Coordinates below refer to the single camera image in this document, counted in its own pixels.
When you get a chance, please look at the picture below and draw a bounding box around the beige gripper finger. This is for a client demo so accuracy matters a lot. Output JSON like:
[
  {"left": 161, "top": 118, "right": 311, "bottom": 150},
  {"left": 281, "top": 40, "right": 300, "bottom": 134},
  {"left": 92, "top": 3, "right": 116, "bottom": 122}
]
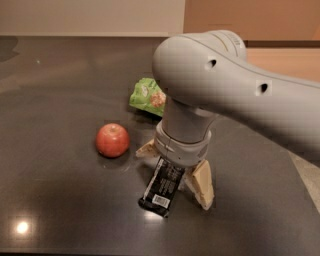
[
  {"left": 184, "top": 160, "right": 215, "bottom": 210},
  {"left": 136, "top": 139, "right": 159, "bottom": 158}
]

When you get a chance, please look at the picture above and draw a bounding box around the black rxbar chocolate wrapper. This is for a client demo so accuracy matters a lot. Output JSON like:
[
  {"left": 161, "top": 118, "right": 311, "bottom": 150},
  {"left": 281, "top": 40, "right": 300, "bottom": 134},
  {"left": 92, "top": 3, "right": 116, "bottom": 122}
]
[{"left": 138, "top": 157, "right": 185, "bottom": 218}]

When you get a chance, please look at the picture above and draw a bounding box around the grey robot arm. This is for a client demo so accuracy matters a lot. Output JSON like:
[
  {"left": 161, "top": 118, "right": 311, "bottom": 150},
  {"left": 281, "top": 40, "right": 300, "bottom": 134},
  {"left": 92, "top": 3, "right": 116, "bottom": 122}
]
[{"left": 136, "top": 30, "right": 320, "bottom": 209}]

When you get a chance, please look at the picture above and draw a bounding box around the red apple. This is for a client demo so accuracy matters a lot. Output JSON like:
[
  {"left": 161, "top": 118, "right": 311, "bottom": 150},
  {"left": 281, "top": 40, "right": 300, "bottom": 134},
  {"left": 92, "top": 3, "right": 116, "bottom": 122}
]
[{"left": 95, "top": 123, "right": 130, "bottom": 158}]

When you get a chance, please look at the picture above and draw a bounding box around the green snack bag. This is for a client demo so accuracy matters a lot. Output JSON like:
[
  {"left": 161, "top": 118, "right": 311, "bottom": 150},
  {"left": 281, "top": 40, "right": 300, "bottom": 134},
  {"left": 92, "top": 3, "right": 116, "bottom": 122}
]
[{"left": 129, "top": 78, "right": 166, "bottom": 117}]

